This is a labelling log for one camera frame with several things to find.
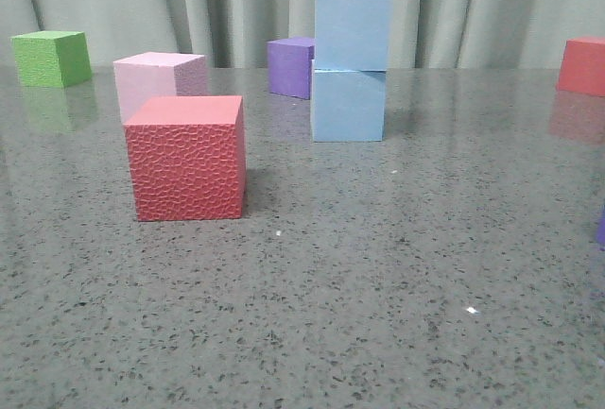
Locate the light blue foam cube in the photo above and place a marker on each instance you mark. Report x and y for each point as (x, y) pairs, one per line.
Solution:
(347, 105)
(352, 34)

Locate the red textured foam cube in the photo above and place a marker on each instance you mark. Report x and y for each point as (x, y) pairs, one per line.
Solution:
(187, 157)

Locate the purple foam cube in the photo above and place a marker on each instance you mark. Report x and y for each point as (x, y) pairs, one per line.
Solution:
(290, 65)

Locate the pink foam cube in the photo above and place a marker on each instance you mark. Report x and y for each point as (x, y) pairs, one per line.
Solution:
(140, 77)

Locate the grey-green curtain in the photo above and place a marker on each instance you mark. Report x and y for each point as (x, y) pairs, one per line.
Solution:
(234, 33)

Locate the green foam cube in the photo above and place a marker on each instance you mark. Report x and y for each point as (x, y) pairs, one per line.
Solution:
(52, 58)

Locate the red foam cube far right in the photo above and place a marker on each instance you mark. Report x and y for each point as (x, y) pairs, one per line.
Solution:
(582, 68)

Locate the purple cube at right edge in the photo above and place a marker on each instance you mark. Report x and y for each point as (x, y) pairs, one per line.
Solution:
(600, 231)

